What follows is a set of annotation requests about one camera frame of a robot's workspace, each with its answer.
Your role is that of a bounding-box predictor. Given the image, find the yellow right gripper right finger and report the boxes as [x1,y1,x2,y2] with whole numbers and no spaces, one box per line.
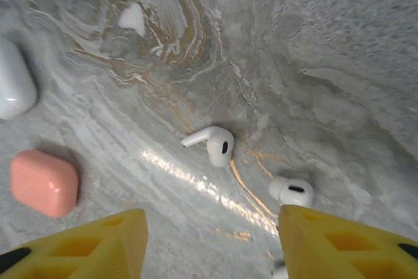
[276,204,418,279]

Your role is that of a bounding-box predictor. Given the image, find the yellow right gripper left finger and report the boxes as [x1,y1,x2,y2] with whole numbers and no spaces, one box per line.
[0,208,150,279]

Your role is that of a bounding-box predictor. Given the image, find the coral earbud charging case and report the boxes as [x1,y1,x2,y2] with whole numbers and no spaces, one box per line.
[9,149,80,219]

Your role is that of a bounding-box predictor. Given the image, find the white wireless earbud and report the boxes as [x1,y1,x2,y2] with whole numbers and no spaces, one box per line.
[180,125,236,168]
[268,175,315,210]

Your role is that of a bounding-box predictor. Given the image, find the white earbud charging case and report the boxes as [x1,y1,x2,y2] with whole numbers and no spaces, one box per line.
[0,36,39,120]

